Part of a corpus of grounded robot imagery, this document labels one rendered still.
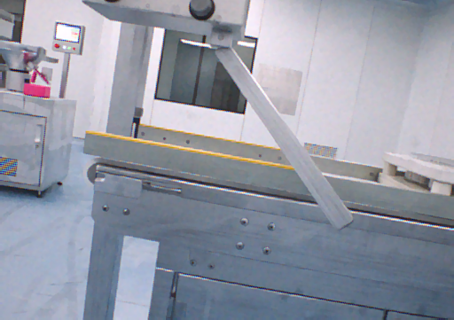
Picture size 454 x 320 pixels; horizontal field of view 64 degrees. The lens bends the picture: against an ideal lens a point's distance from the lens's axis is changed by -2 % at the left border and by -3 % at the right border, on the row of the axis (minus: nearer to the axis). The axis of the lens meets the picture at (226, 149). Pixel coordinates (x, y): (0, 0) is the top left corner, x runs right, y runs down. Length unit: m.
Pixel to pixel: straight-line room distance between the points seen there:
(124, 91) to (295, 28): 5.18
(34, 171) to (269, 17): 4.06
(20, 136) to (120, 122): 2.27
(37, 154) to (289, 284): 2.62
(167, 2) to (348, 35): 5.72
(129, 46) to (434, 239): 0.68
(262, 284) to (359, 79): 5.67
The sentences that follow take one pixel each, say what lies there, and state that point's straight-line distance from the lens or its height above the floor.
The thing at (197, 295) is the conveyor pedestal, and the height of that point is 0.61.
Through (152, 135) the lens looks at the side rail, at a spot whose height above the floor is 0.83.
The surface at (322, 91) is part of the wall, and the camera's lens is 5.95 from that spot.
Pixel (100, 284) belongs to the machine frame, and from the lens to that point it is 0.97.
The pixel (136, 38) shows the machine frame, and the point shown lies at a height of 1.03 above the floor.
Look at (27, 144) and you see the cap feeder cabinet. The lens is 3.08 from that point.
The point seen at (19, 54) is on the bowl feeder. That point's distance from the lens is 3.29.
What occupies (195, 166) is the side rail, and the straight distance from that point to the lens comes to 0.53.
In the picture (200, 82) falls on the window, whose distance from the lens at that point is 5.63.
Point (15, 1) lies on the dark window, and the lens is 6.36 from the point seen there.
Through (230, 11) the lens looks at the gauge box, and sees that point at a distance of 0.51.
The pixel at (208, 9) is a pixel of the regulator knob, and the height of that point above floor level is 1.04.
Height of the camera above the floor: 0.92
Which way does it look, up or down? 7 degrees down
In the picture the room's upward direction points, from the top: 10 degrees clockwise
